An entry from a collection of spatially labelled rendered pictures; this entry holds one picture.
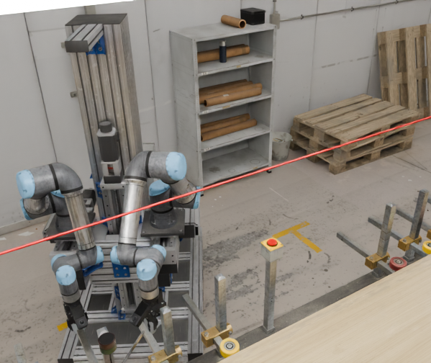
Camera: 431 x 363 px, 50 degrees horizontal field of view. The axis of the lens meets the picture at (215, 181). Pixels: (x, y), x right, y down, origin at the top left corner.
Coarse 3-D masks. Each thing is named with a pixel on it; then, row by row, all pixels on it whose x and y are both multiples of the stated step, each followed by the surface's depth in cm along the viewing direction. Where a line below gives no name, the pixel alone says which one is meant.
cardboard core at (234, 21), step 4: (224, 16) 427; (228, 16) 424; (224, 20) 426; (228, 20) 421; (232, 20) 416; (236, 20) 412; (240, 20) 408; (244, 20) 410; (228, 24) 425; (232, 24) 417; (236, 24) 412; (240, 24) 417; (244, 24) 413; (240, 28) 411
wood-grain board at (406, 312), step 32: (384, 288) 215; (416, 288) 215; (320, 320) 199; (352, 320) 199; (384, 320) 198; (416, 320) 198; (256, 352) 185; (288, 352) 185; (320, 352) 185; (352, 352) 184; (384, 352) 184; (416, 352) 183
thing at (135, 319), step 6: (138, 306) 184; (144, 306) 183; (150, 306) 183; (138, 312) 182; (144, 312) 181; (132, 318) 182; (138, 318) 181; (144, 318) 182; (132, 324) 181; (138, 324) 181
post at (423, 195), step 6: (420, 192) 241; (426, 192) 239; (420, 198) 242; (426, 198) 241; (420, 204) 243; (426, 204) 244; (420, 210) 244; (414, 216) 248; (420, 216) 246; (414, 222) 249; (420, 222) 249; (414, 228) 251; (414, 234) 252; (408, 252) 260; (408, 258) 261
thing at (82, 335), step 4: (80, 332) 202; (84, 332) 202; (80, 336) 200; (84, 336) 200; (80, 340) 200; (84, 340) 198; (88, 340) 198; (84, 344) 196; (88, 344) 196; (84, 348) 194; (88, 348) 194; (88, 352) 192; (92, 352) 192; (88, 356) 191; (92, 356) 191; (92, 360) 189; (96, 360) 189
